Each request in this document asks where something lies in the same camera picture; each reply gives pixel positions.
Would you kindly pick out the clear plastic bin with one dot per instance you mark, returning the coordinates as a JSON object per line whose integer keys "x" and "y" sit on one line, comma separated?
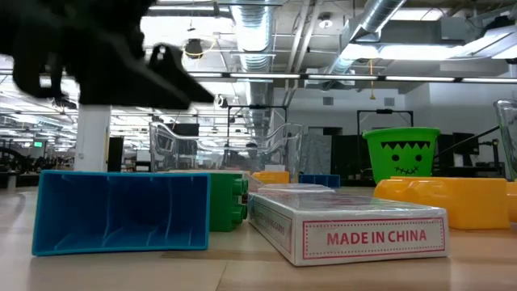
{"x": 509, "y": 133}
{"x": 182, "y": 149}

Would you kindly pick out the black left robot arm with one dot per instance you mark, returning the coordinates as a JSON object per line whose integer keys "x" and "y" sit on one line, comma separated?
{"x": 60, "y": 10}

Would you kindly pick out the white pillar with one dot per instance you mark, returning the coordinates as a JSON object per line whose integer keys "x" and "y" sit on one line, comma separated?
{"x": 93, "y": 137}

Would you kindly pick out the green exit sign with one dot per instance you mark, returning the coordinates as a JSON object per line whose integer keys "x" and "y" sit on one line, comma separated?
{"x": 38, "y": 144}

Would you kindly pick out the yellow square toy brick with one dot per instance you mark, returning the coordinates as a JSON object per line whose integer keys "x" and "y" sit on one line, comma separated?
{"x": 270, "y": 178}

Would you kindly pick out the blue rounded toy block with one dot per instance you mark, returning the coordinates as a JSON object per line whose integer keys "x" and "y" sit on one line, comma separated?
{"x": 121, "y": 210}

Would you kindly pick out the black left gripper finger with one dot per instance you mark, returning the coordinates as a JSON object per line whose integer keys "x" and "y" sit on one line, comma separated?
{"x": 133, "y": 91}
{"x": 177, "y": 68}

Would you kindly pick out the yellow wedge block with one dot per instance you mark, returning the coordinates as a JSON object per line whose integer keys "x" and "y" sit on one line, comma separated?
{"x": 513, "y": 202}

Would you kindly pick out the person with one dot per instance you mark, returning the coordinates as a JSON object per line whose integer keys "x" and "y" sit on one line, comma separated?
{"x": 232, "y": 157}
{"x": 251, "y": 153}

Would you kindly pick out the grey partition panel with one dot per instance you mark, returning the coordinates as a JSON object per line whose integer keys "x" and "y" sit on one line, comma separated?
{"x": 317, "y": 153}

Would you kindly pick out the silver ventilation duct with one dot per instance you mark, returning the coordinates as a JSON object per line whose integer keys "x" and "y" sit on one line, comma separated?
{"x": 379, "y": 14}
{"x": 254, "y": 40}

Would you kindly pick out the small dark green brick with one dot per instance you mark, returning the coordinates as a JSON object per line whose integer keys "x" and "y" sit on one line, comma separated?
{"x": 226, "y": 202}

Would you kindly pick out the green monster-face bucket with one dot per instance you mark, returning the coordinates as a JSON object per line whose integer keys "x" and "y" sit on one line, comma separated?
{"x": 400, "y": 155}

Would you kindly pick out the card deck with red print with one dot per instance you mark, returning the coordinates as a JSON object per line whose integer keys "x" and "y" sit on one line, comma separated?
{"x": 363, "y": 238}

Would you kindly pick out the black cabinet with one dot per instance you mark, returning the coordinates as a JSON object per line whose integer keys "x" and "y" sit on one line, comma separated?
{"x": 347, "y": 157}

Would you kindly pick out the long ceiling light strip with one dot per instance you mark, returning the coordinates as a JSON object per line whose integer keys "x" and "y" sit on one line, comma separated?
{"x": 262, "y": 75}

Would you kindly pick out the large blue toy brick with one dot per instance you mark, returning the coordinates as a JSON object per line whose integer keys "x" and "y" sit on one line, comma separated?
{"x": 319, "y": 181}

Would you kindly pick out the black station frame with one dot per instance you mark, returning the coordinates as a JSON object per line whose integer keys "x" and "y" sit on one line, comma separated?
{"x": 383, "y": 110}

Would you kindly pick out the large yellow notched block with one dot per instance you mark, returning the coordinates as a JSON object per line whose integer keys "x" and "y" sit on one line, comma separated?
{"x": 464, "y": 202}

